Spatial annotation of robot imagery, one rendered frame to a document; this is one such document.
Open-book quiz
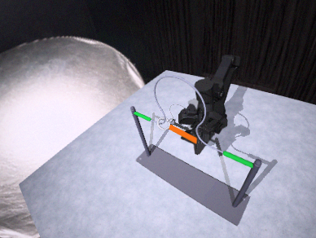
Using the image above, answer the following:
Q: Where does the orange handle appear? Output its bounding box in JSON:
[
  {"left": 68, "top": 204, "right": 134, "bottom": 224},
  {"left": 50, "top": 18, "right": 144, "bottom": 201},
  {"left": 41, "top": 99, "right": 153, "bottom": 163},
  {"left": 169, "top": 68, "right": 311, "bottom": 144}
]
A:
[{"left": 157, "top": 117, "right": 196, "bottom": 144}]

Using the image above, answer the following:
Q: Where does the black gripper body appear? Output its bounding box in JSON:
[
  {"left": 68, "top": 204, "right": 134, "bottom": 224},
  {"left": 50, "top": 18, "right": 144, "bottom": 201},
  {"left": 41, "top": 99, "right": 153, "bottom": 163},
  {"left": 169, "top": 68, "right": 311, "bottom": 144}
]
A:
[{"left": 181, "top": 107, "right": 228, "bottom": 144}]

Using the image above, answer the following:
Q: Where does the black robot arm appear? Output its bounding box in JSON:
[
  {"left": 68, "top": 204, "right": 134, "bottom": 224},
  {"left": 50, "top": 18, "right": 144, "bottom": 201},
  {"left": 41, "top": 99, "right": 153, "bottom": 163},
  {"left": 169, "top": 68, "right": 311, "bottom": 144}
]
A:
[{"left": 178, "top": 55, "right": 242, "bottom": 129}]

